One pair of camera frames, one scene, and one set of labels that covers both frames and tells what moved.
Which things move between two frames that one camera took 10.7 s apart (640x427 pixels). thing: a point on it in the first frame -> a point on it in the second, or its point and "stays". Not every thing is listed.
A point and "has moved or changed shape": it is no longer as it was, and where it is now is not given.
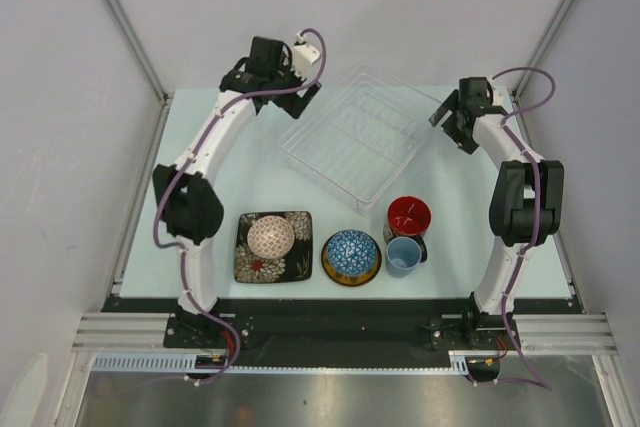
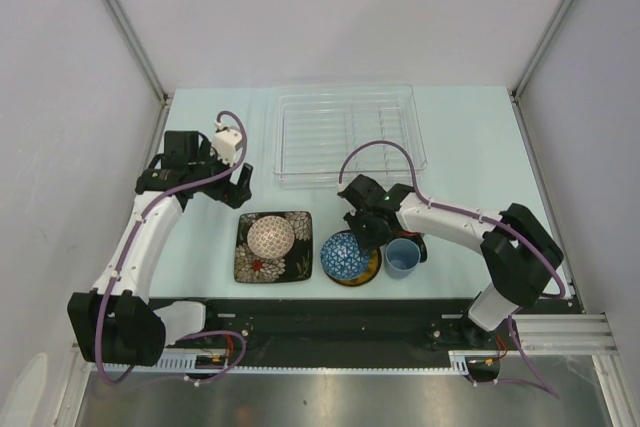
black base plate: (344, 331) stays
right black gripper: (467, 145) -> (353, 217)
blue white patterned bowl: (352, 253) has moved or changed shape
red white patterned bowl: (270, 237) stays
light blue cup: (402, 256) stays
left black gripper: (298, 104) -> (233, 194)
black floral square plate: (295, 265) stays
